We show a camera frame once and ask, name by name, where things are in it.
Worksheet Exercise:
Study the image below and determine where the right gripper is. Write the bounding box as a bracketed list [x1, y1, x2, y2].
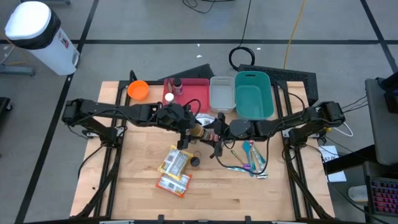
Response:
[203, 112, 233, 158]

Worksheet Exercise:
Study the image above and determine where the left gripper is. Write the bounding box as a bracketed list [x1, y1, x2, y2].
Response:
[175, 105, 202, 150]

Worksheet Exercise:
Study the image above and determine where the yellow ramen packet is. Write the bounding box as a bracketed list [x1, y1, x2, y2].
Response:
[157, 146, 194, 182]

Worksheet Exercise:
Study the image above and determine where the small rainbow spoon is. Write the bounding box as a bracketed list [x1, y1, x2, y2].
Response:
[230, 149, 251, 171]

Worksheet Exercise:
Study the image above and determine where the orange ramen packet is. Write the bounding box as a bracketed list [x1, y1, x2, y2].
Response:
[155, 173, 193, 198]

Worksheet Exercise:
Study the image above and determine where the small grey plastic bin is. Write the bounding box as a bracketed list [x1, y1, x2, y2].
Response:
[209, 76, 237, 114]

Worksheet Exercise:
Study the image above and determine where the pink plastic tray bin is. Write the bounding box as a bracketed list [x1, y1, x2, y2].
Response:
[162, 77, 211, 113]

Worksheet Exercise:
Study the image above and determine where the teal plastic bin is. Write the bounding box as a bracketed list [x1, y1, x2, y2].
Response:
[234, 70, 275, 121]

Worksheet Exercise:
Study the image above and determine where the black wedge panel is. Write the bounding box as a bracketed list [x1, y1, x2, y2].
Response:
[157, 63, 215, 82]

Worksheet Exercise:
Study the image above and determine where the orange plastic bowl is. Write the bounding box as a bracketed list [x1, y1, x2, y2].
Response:
[127, 80, 150, 101]

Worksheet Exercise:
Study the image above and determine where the white paper sheet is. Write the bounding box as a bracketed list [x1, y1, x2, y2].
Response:
[318, 145, 348, 183]

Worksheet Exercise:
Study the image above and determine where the black desk beam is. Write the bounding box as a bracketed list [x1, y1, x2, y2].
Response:
[323, 144, 379, 175]

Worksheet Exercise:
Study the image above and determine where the white computer mouse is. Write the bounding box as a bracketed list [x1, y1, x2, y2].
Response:
[347, 185, 369, 203]

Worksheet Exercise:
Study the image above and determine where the grey side table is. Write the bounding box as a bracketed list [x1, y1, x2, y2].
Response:
[364, 77, 398, 166]

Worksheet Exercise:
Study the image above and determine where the backlit keyboard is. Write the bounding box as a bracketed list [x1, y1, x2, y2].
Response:
[366, 176, 398, 217]

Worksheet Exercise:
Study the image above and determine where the black desk device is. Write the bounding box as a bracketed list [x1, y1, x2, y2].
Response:
[377, 71, 398, 114]

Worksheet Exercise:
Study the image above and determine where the black floor object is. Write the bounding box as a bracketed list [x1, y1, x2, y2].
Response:
[0, 96, 13, 116]

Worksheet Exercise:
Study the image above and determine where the white trash can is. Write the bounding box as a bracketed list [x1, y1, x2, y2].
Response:
[4, 1, 81, 77]

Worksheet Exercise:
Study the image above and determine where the coiled black floor cable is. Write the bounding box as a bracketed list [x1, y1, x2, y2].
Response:
[228, 0, 256, 72]

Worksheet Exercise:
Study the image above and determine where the black aluminium frame rail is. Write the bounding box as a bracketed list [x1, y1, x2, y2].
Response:
[70, 70, 165, 218]
[272, 80, 335, 219]

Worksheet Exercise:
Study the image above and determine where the black looped floor cable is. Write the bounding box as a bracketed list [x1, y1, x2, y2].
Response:
[182, 0, 216, 14]

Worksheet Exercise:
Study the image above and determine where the yellow floor cable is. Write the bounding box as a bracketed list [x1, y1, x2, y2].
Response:
[283, 0, 307, 70]

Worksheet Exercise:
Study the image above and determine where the white cable bundle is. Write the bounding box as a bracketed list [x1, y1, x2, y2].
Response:
[334, 121, 354, 138]

